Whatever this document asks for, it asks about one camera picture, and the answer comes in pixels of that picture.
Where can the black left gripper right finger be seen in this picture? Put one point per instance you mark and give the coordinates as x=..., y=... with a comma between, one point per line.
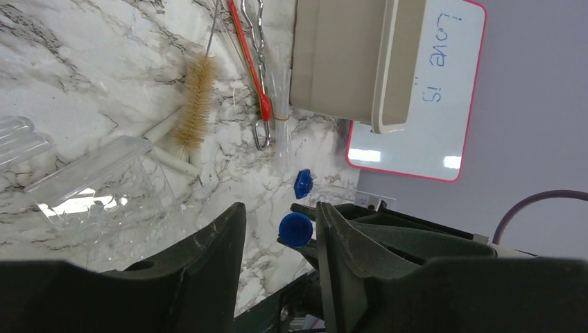
x=377, y=278

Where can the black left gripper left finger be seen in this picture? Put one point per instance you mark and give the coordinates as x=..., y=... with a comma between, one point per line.
x=188, y=287

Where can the blue base graduated cylinder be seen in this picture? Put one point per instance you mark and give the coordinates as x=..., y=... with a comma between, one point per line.
x=308, y=190

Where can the red plastic spatula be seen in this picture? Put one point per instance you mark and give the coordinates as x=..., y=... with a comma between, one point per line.
x=252, y=64

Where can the blue capped test tube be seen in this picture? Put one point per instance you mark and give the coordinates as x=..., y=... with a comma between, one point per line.
x=296, y=230
x=20, y=141

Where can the metal test tube clamp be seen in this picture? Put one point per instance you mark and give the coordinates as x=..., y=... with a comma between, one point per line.
x=253, y=18

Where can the tan bristle test tube brush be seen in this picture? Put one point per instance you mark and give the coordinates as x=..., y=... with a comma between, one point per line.
x=192, y=126

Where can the pink framed whiteboard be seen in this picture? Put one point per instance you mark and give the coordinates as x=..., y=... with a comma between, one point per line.
x=426, y=62

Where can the beige plastic bin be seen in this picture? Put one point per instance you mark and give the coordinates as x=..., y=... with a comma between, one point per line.
x=356, y=60

